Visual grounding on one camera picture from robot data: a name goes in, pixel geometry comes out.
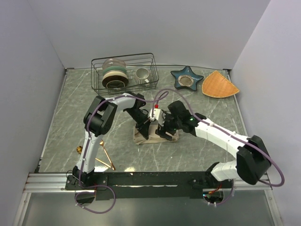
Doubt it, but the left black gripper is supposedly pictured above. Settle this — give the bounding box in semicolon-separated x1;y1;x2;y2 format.
126;108;152;140

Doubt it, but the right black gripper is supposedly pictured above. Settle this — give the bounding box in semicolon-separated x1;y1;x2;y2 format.
155;111;182;141

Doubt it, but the beige cloth napkin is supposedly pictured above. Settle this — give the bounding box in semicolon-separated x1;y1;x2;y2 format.
133;125;179;145

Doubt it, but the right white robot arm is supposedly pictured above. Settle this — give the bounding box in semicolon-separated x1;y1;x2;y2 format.
149;101;271;188

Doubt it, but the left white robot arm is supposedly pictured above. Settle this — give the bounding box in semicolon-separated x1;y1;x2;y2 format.
72;92;151;189

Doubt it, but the copper fork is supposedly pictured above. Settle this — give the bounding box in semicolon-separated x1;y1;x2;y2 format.
95;140;116;171

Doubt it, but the striped ceramic mug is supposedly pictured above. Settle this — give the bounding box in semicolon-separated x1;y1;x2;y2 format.
135;68;150;85

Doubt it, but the dark brown bowl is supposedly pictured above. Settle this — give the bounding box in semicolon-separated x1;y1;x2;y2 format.
102;76;129;89

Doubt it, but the blue star-shaped dish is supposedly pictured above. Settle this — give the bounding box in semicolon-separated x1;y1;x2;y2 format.
170;66;204;91

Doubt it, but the cream ceramic plate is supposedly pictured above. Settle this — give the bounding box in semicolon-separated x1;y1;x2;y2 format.
103;71;128;82

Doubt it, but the gold spoon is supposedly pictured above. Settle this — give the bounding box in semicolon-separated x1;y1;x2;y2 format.
76;146;83;154

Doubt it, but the green ceramic plate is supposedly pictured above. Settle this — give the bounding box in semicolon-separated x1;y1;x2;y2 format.
103;66;127;75

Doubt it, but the orange woven fan mat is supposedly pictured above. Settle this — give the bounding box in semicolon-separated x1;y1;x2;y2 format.
202;71;240;98

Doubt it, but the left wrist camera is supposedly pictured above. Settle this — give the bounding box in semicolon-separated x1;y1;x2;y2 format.
149;104;161;121

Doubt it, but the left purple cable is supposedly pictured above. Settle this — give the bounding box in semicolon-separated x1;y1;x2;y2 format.
74;90;170;214

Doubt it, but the black wire dish rack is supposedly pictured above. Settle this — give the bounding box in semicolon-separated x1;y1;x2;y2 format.
91;53;159;97

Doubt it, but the aluminium frame rail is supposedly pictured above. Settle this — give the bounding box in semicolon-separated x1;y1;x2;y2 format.
14;174;275;226

